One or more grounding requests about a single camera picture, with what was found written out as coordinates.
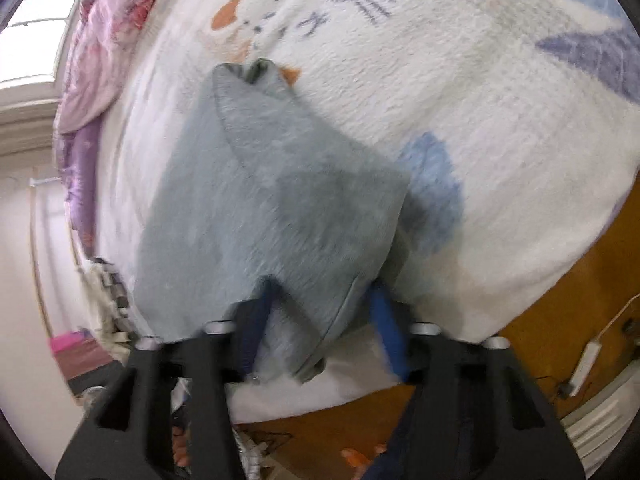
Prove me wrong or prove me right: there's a grey zip hoodie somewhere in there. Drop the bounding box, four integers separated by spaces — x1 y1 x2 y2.
132 60 409 382

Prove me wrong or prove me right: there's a pink grey towel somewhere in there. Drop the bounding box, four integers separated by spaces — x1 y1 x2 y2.
49 330 96 360

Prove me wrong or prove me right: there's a white power strip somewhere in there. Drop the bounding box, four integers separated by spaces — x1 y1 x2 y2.
568 339 602 396

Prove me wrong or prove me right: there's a checkered cloth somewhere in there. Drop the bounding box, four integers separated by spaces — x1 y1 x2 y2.
81 258 139 364

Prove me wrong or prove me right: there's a purple floral quilt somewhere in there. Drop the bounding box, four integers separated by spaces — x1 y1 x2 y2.
53 0 155 258

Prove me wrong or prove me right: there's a window with white frame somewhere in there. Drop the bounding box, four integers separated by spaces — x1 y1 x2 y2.
1 0 76 88

